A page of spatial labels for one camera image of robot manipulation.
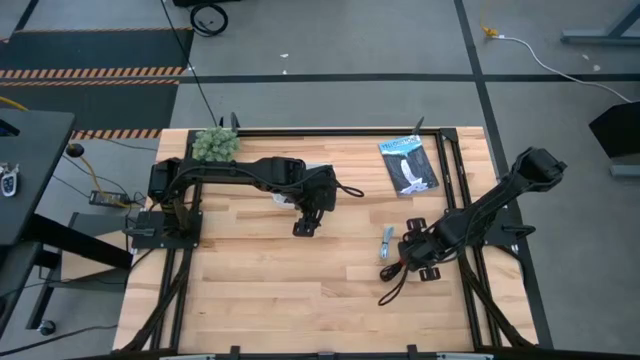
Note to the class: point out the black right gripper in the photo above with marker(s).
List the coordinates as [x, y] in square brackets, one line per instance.
[422, 248]

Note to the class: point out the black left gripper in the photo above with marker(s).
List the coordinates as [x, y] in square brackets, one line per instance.
[317, 192]

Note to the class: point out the white plastic bin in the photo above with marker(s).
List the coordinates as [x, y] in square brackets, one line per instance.
[282, 200]

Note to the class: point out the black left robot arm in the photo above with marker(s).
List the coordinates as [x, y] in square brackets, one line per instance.
[225, 172]

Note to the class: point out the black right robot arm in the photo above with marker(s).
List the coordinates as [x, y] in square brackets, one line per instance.
[500, 197]

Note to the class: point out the green fuzzy plant ball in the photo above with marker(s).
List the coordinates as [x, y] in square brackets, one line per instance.
[216, 145]

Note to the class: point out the black power adapter box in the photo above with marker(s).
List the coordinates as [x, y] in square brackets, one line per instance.
[106, 198]

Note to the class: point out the black angular stand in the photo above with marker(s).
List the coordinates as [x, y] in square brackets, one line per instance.
[620, 130]

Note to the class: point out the black mat with hazard stripes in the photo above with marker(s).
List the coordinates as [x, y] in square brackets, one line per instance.
[100, 105]
[100, 50]

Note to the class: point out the grey metal furniture leg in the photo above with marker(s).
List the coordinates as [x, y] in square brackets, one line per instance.
[590, 36]

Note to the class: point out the black caster wheel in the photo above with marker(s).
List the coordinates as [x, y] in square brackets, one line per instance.
[46, 327]

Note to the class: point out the black desk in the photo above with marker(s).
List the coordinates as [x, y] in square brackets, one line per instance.
[30, 165]

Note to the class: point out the white key fob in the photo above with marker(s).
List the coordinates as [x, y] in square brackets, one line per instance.
[9, 182]

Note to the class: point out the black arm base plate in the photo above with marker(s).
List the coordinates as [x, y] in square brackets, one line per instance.
[150, 240]
[502, 232]

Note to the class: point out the black metal table frame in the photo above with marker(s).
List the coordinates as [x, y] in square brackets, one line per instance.
[320, 132]

